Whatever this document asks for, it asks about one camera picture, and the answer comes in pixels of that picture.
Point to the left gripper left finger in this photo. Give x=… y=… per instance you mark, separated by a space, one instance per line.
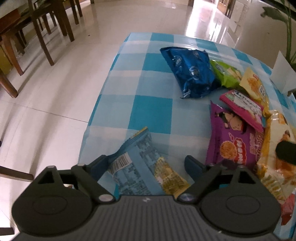
x=87 y=177

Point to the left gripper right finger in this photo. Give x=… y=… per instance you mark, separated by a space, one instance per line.
x=204 y=178

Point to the light blue snack packet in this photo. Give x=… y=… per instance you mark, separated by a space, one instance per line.
x=139 y=169

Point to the orange snack bag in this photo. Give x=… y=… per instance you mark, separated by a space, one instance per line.
x=275 y=174

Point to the red snack packet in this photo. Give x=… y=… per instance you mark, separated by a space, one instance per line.
x=288 y=211

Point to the dark blue snack bag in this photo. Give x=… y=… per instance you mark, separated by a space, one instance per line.
x=192 y=70

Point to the purple snack packet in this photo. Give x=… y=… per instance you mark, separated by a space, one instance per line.
x=232 y=139

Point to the pink snack packet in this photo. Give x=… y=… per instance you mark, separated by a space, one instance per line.
x=243 y=106

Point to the blue checkered tablecloth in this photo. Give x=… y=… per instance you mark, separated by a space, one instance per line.
x=141 y=91

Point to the green snack packet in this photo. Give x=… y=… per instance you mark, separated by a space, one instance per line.
x=229 y=76

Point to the yellow snack packet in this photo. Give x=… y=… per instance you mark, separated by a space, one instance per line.
x=256 y=90

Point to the white plant pot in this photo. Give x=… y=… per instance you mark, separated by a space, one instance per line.
x=283 y=76

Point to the wooden dining table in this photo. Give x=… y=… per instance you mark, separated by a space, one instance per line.
x=10 y=15

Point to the green potted plant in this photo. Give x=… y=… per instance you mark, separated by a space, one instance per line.
x=283 y=15

